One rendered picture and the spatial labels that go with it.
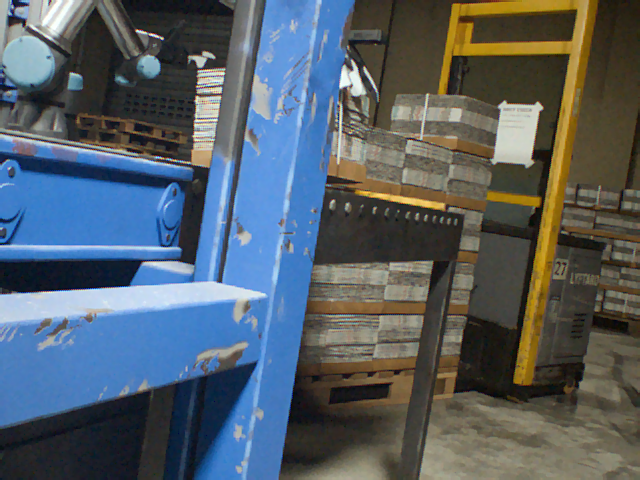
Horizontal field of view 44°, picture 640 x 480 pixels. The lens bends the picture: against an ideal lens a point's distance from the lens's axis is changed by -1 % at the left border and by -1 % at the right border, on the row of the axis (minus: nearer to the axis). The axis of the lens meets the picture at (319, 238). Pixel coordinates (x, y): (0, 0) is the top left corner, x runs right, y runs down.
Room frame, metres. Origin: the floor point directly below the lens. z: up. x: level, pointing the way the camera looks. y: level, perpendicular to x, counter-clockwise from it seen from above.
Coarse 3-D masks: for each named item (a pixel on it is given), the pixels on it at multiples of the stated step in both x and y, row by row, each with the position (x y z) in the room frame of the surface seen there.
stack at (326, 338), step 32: (320, 288) 2.81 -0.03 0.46; (352, 288) 2.93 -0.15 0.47; (384, 288) 3.05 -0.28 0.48; (416, 288) 3.19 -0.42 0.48; (320, 320) 2.82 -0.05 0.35; (352, 320) 2.95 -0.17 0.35; (384, 320) 3.08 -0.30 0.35; (416, 320) 3.22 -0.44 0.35; (320, 352) 2.84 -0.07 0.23; (352, 352) 2.97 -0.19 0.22; (384, 352) 3.10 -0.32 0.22; (416, 352) 3.24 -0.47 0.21; (320, 384) 2.86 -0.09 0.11; (352, 384) 2.98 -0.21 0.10; (288, 416) 2.76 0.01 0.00
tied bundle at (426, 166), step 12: (408, 144) 3.07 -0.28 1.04; (420, 144) 3.10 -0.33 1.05; (408, 156) 3.06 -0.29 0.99; (420, 156) 3.12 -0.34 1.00; (432, 156) 3.17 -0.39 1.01; (444, 156) 3.22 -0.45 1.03; (408, 168) 3.07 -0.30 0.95; (420, 168) 3.13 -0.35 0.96; (432, 168) 3.18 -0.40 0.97; (444, 168) 3.24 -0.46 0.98; (408, 180) 3.07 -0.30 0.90; (420, 180) 3.13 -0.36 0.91; (432, 180) 3.18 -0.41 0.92; (444, 180) 3.24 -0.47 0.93; (444, 192) 3.26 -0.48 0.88
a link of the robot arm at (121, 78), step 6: (120, 54) 2.71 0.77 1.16; (120, 60) 2.70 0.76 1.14; (126, 60) 2.67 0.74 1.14; (120, 66) 2.69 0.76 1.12; (120, 72) 2.70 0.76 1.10; (126, 72) 2.67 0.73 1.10; (120, 78) 2.70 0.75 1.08; (126, 78) 2.70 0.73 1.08; (132, 78) 2.67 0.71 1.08; (120, 84) 2.73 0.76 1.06; (126, 84) 2.71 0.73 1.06; (132, 84) 2.72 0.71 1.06
